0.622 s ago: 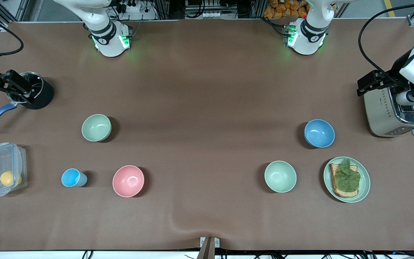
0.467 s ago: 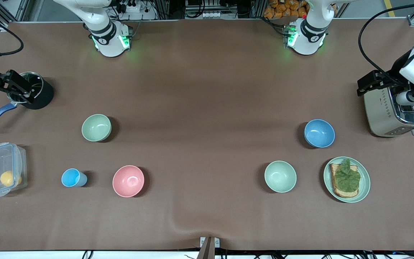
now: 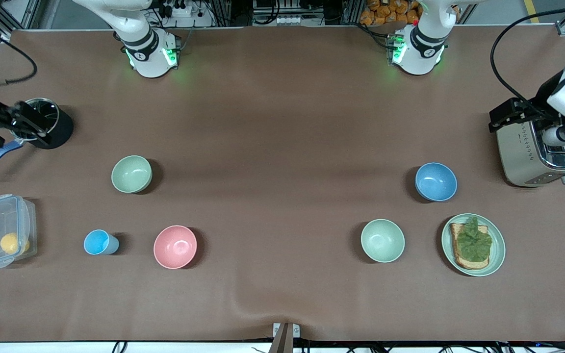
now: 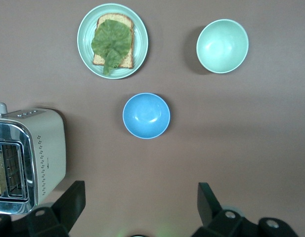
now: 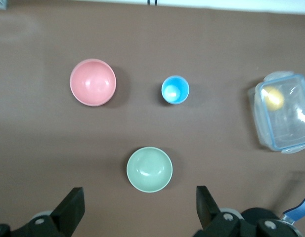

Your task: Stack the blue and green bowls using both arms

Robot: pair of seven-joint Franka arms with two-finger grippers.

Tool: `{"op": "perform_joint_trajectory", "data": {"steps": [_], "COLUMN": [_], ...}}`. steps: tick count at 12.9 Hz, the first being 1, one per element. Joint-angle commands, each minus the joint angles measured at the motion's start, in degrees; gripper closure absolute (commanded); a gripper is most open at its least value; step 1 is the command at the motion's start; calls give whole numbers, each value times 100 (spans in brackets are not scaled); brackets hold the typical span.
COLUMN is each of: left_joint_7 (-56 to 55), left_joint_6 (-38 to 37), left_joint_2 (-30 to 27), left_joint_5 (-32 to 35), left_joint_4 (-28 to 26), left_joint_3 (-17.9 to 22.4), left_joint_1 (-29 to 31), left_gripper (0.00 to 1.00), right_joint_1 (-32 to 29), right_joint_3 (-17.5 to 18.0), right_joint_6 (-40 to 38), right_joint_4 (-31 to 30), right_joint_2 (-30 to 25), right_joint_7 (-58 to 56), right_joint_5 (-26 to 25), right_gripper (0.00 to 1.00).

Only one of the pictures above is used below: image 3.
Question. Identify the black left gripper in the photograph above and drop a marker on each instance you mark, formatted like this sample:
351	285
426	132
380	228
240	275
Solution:
541	104

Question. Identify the blue bowl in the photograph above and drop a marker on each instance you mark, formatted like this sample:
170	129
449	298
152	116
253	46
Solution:
436	181

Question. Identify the green bowl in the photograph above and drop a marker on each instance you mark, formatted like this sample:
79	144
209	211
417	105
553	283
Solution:
131	174
382	240

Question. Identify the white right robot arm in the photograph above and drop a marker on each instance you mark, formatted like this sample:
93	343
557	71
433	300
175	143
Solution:
147	46

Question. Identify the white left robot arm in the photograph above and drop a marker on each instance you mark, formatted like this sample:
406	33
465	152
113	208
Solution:
422	46

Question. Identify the pink bowl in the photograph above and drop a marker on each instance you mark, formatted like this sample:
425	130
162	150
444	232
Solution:
175	246

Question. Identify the silver toaster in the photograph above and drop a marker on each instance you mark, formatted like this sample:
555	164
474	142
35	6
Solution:
520	157

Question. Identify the glass lid with blue knob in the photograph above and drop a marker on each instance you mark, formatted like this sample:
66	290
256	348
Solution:
49	113

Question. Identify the yellow lemon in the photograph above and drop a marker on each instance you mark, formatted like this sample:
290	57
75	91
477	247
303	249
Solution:
10	242

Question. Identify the green lettuce leaf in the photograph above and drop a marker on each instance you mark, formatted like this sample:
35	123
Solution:
474	242

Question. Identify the green plate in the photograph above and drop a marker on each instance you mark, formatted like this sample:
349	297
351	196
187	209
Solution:
497	255

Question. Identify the blue cup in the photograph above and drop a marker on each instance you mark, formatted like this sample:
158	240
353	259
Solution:
97	242

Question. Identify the toasted bread slice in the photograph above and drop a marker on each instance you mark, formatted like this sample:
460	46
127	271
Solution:
464	264

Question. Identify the orange snack bag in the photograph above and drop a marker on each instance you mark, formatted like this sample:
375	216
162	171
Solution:
390	12

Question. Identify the white power strip with plugs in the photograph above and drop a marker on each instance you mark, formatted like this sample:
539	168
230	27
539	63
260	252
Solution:
180	9

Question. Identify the brown table cloth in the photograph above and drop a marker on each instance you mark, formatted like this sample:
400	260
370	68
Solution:
282	98

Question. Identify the long white power strip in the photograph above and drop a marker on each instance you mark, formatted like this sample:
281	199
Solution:
287	20

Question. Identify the metal table clamp bracket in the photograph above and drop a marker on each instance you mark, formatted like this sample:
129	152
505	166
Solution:
286	336

